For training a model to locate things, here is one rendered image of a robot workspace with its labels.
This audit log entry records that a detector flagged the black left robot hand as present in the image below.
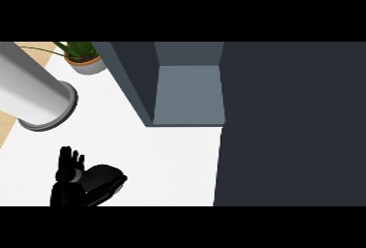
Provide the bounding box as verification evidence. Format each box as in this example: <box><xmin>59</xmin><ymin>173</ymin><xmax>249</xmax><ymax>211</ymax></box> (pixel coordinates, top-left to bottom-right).
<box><xmin>48</xmin><ymin>145</ymin><xmax>128</xmax><ymax>207</ymax></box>

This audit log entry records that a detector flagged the dark grey open cabinet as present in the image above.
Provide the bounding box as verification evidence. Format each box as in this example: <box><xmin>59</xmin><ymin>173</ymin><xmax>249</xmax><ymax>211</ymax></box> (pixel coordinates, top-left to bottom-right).
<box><xmin>90</xmin><ymin>41</ymin><xmax>227</xmax><ymax>128</ymax></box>

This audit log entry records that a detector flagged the dark grey cabinet door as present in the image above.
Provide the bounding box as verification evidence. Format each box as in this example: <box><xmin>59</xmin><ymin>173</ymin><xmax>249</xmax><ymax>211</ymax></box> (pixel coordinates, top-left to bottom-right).
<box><xmin>211</xmin><ymin>41</ymin><xmax>366</xmax><ymax>207</ymax></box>

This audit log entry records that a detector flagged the white cylinder with grey rim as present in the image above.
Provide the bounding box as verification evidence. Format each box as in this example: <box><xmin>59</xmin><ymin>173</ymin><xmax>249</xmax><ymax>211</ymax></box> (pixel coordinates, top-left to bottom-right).
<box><xmin>0</xmin><ymin>41</ymin><xmax>79</xmax><ymax>133</ymax></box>

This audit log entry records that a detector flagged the potted green plant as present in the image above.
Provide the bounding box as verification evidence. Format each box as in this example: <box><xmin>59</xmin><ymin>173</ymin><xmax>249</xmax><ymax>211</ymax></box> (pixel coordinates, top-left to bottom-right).
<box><xmin>19</xmin><ymin>41</ymin><xmax>107</xmax><ymax>77</ymax></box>

